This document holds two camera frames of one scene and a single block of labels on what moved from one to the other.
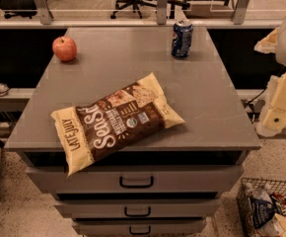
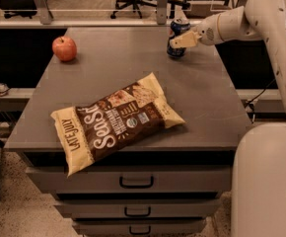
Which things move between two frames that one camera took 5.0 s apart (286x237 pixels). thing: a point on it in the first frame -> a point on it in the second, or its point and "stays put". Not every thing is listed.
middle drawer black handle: [136, 215] stays put
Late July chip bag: [91, 130] stays put
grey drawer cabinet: [166, 186] stays put
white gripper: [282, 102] -> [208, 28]
